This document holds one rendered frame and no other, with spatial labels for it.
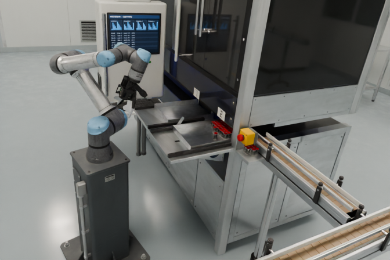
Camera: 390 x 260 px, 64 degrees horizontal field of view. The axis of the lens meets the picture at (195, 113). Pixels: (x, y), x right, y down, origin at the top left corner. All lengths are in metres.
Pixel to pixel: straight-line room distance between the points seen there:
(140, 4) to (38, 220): 1.77
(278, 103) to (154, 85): 1.11
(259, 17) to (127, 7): 1.08
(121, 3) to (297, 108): 1.38
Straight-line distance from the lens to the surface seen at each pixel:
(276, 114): 1.91
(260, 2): 1.60
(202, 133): 1.96
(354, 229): 1.49
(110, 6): 2.34
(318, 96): 2.10
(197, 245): 2.46
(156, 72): 2.56
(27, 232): 2.68
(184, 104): 2.33
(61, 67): 1.79
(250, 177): 2.07
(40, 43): 7.02
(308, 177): 1.64
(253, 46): 1.63
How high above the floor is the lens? 1.84
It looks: 26 degrees down
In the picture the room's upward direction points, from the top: 5 degrees clockwise
